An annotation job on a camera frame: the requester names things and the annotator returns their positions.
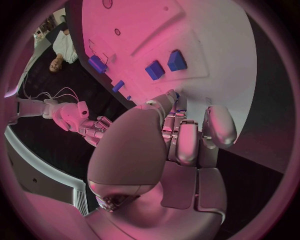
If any short blue cylinder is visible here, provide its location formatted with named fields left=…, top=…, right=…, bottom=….
left=111, top=79, right=125, bottom=94

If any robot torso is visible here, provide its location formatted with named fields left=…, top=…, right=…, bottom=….
left=3, top=125, right=90, bottom=216

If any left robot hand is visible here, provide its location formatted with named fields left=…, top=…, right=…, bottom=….
left=84, top=89, right=239, bottom=240

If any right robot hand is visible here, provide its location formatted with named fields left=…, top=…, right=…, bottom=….
left=78, top=115, right=114, bottom=148

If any long blue cylinder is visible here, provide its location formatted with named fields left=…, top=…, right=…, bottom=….
left=87, top=54, right=109, bottom=75

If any person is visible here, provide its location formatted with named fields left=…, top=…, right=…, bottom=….
left=48, top=28, right=79, bottom=74

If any white cable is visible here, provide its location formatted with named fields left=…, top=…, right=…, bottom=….
left=21, top=71, right=52, bottom=101
left=49, top=87, right=80, bottom=103

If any blue block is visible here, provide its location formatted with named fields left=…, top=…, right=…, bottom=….
left=144, top=60, right=167, bottom=81
left=166, top=49, right=189, bottom=73

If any blue part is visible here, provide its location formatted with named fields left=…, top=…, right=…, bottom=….
left=171, top=91, right=189, bottom=114

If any white task board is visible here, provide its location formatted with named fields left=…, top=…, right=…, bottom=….
left=64, top=0, right=258, bottom=145

